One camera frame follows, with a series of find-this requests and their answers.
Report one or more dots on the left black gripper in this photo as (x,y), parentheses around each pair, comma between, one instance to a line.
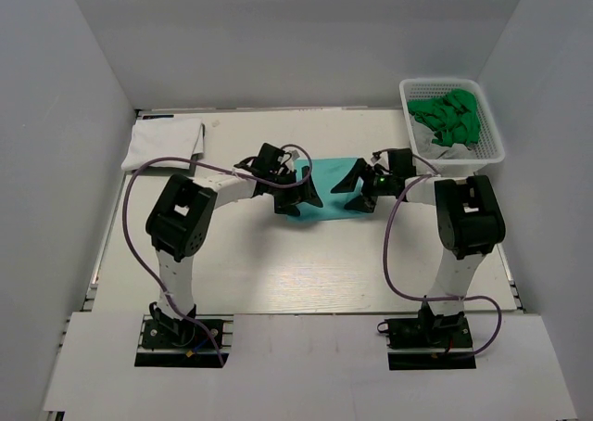
(302,193)

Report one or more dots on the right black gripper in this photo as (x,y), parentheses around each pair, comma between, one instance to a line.
(367,201)

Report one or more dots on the teal t-shirt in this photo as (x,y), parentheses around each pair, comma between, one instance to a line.
(326,174)

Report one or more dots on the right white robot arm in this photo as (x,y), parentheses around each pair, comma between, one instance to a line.
(469,221)

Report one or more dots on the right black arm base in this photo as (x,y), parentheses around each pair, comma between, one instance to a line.
(427,330)

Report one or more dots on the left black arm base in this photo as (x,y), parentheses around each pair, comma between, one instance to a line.
(162,332)

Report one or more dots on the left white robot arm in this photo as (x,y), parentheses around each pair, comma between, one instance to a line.
(179,222)

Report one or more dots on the white t-shirt in basket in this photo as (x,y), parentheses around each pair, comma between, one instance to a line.
(427,149)

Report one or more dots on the green t-shirt in basket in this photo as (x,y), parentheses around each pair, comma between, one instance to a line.
(452,118)

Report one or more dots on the folded white t-shirt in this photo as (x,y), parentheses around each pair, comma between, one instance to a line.
(164,137)

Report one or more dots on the white plastic basket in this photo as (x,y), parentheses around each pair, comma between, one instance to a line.
(489,149)

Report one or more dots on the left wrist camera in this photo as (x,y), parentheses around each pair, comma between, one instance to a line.
(271,163)

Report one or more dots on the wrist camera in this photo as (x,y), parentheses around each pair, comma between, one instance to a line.
(401,162)
(271,163)

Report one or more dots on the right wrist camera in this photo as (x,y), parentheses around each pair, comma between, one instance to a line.
(401,162)

